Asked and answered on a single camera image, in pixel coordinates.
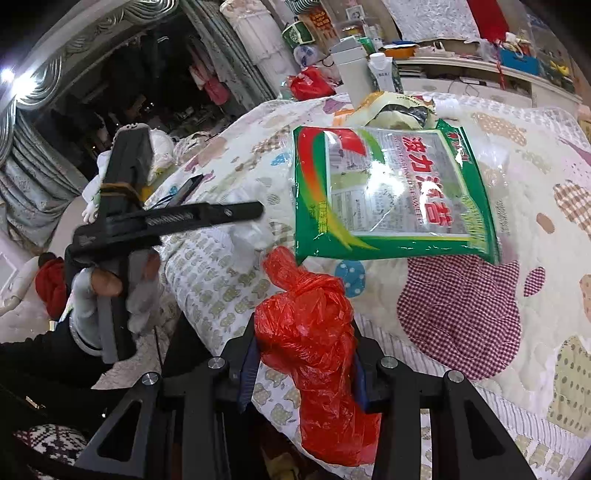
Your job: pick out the grey patterned curtain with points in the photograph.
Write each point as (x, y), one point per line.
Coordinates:
(32, 184)

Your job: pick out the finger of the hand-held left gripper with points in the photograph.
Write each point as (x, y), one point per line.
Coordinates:
(189, 187)
(217, 214)

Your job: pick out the red cloth cover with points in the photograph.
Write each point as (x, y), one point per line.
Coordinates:
(487, 18)

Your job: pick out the patterned knit clothing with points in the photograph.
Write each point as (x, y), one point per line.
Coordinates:
(51, 443)

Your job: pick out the white quilted cover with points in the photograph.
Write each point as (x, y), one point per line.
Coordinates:
(429, 18)

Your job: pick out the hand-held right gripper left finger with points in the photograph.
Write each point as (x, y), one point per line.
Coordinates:
(247, 378)

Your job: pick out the blue box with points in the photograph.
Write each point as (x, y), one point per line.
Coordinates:
(519, 62)

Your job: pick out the yellow white snack packet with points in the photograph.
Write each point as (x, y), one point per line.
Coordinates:
(392, 108)

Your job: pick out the white blue printed plastic bag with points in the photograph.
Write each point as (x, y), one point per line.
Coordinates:
(308, 55)

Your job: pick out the pink hanging garment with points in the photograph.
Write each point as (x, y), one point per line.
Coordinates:
(212, 83)

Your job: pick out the white green carton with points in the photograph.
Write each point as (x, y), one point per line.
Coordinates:
(382, 74)

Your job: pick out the person's left hand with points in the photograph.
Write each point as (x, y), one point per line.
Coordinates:
(83, 295)

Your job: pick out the person's left forearm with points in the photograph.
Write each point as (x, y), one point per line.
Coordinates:
(37, 360)

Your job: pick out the green seaweed packet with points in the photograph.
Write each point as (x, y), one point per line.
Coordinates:
(392, 194)

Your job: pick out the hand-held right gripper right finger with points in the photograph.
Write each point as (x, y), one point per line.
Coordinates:
(362, 387)

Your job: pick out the patchwork quilted blanket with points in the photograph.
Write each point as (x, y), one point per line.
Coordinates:
(461, 323)

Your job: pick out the red plastic bag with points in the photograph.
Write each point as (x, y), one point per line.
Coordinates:
(314, 332)

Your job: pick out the green box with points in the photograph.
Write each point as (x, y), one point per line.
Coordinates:
(298, 34)

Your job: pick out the red shopping bag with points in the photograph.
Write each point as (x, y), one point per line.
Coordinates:
(309, 83)

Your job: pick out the white cabinet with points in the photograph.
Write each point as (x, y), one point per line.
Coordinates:
(485, 81)

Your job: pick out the white lace curtain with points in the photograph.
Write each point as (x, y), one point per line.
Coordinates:
(258, 41)

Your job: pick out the white thermos flask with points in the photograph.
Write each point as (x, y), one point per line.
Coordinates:
(351, 74)

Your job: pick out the red garment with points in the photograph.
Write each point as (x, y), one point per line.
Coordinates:
(51, 286)

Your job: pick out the white tissue wad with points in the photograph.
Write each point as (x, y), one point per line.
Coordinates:
(247, 244)

